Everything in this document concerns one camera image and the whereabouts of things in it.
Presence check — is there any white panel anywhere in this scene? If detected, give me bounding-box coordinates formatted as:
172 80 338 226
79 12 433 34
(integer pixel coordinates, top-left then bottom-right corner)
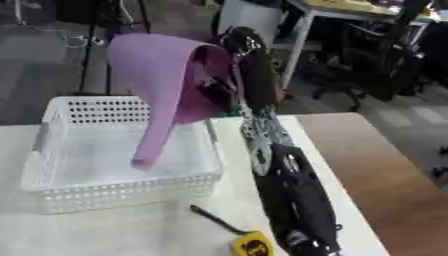
215 0 287 38

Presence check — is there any white perforated plastic basket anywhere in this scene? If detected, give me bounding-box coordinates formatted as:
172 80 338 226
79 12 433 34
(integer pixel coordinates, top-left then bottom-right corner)
19 95 228 215

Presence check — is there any black office chair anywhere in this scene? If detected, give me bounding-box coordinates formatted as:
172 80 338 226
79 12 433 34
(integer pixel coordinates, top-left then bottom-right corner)
311 0 438 113

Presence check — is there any purple cloth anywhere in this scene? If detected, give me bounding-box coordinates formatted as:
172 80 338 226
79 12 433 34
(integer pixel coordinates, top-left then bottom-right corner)
105 32 245 171

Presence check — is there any yellow tape measure, black strap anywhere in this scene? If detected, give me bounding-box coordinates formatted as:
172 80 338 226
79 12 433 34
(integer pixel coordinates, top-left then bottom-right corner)
189 204 277 256

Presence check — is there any white desk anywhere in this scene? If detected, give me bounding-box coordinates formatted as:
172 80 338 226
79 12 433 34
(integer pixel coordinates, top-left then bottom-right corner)
278 0 448 90

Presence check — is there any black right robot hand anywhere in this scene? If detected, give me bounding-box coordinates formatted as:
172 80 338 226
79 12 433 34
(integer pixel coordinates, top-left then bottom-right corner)
199 25 289 113

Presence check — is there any white cable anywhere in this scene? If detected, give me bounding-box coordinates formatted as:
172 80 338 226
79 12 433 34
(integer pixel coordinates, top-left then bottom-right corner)
57 32 109 48

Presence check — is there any black tripod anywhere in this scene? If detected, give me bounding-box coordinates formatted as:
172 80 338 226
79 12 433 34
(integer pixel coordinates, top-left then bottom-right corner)
75 0 154 96

